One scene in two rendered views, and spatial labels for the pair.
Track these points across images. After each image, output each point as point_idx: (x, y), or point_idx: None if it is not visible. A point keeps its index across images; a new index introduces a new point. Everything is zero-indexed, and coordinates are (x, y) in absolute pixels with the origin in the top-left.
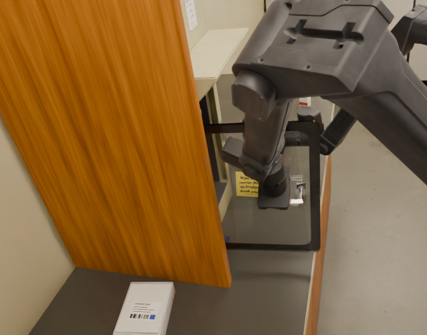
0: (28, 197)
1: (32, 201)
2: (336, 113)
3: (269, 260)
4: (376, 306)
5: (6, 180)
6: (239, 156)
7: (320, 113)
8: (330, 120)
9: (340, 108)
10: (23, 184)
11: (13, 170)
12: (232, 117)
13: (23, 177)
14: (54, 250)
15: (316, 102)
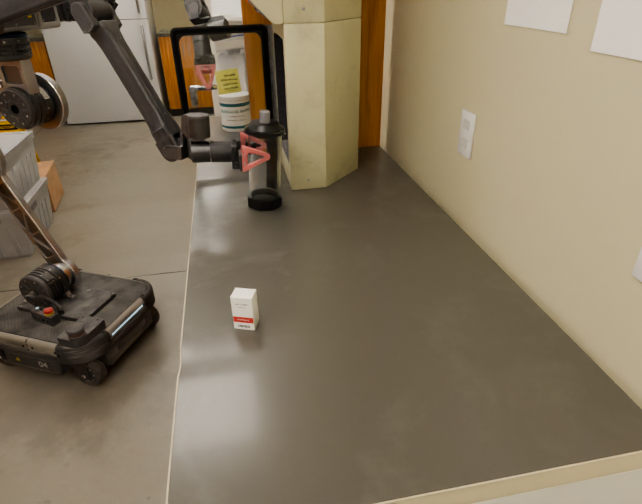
0: (388, 68)
1: (388, 73)
2: (160, 100)
3: (231, 164)
4: (160, 503)
5: (386, 42)
6: (207, 6)
7: (181, 118)
8: (187, 295)
9: (156, 94)
10: (389, 56)
11: (389, 41)
12: (388, 277)
13: (390, 52)
14: (385, 122)
15: (221, 341)
